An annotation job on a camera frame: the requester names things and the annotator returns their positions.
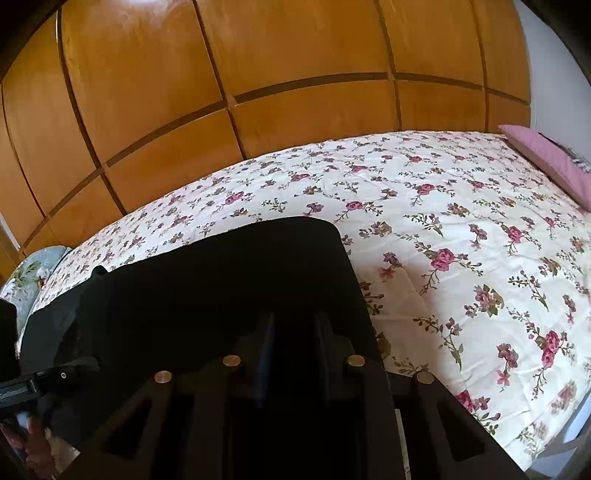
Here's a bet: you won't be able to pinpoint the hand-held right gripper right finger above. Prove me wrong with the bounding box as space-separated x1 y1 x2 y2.
315 312 527 480

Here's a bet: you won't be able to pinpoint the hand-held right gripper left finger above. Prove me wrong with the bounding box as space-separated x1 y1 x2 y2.
60 313 279 480

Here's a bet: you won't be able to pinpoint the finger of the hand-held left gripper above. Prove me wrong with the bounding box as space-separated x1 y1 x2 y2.
32 357 101 393

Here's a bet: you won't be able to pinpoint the black pants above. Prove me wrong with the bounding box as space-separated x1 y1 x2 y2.
21 216 394 439

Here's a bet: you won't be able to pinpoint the person's left hand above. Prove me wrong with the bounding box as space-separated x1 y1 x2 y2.
0 413 64 480

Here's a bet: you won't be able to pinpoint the light blue floral pillow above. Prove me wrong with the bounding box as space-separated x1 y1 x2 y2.
0 246 73 315

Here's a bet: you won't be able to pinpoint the floral bedspread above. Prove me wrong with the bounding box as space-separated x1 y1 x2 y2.
0 130 591 480

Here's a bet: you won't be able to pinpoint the wooden wardrobe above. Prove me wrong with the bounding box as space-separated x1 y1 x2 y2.
0 0 533 280

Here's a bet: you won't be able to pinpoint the pink pillow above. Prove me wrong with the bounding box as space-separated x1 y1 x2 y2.
499 124 591 211

